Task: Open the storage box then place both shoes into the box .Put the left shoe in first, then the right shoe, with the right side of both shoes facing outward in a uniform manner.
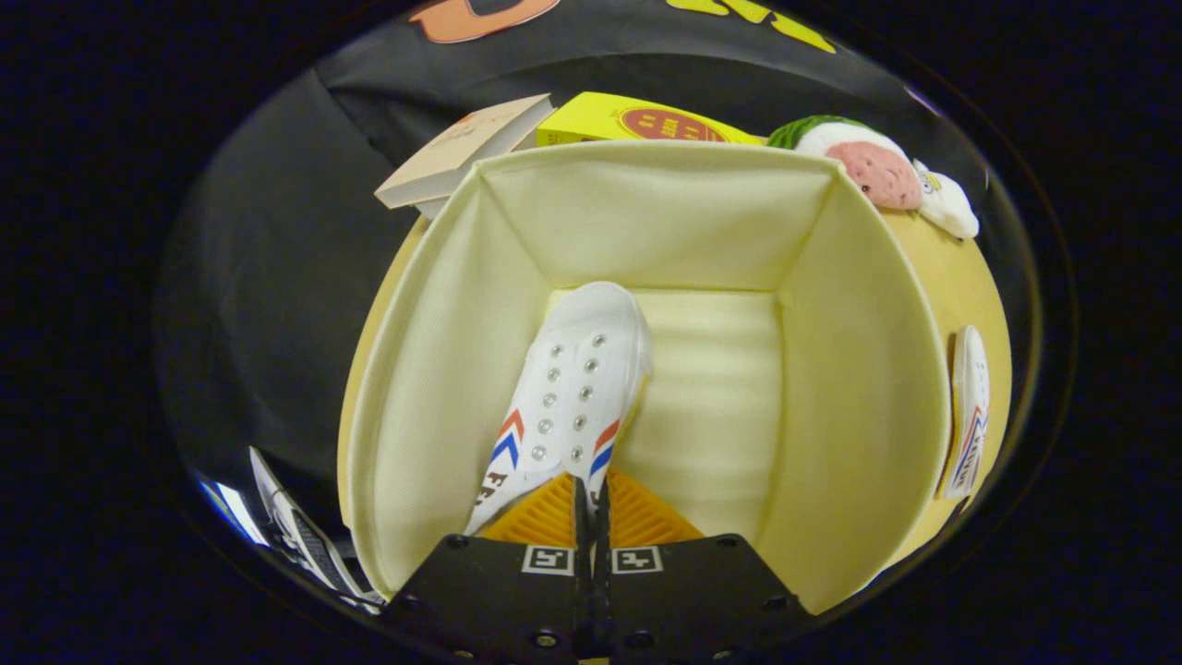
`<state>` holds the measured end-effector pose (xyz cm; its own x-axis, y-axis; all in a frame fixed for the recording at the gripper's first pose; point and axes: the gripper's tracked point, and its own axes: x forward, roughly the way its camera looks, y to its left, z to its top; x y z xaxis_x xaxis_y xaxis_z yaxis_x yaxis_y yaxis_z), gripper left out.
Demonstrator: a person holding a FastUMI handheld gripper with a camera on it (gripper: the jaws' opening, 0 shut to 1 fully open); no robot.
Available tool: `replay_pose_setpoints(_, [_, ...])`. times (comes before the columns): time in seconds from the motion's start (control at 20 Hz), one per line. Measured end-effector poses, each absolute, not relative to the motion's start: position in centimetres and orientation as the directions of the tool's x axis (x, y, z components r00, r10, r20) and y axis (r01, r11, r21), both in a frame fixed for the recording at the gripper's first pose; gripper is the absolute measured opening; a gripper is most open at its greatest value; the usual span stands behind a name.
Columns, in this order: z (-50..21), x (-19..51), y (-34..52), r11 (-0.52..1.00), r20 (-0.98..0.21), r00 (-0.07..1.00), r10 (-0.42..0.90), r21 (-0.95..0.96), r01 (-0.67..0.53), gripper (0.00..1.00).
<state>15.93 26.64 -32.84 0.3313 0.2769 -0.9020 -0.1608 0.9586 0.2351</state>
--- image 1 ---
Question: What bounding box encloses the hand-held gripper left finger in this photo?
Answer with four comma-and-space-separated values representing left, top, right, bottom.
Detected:
383, 471, 592, 661

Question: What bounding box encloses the yellow book with red circle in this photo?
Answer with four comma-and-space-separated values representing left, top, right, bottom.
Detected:
536, 91, 767, 149

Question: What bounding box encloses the watermelon slice plush toy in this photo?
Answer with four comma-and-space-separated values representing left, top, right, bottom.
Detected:
766, 115, 923, 212

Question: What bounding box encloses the white plush toy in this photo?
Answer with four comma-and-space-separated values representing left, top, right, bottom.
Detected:
912, 159, 980, 241

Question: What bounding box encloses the beige book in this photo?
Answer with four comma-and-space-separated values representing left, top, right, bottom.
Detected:
374, 93, 555, 211

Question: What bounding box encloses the cream fabric storage box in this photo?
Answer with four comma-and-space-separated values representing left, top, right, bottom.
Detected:
346, 139, 952, 615

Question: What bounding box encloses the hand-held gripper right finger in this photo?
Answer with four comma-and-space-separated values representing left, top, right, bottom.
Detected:
591, 466, 814, 661

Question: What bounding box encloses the white striped canvas shoe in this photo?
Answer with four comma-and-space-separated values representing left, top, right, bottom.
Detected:
940, 325, 991, 502
462, 281, 654, 537

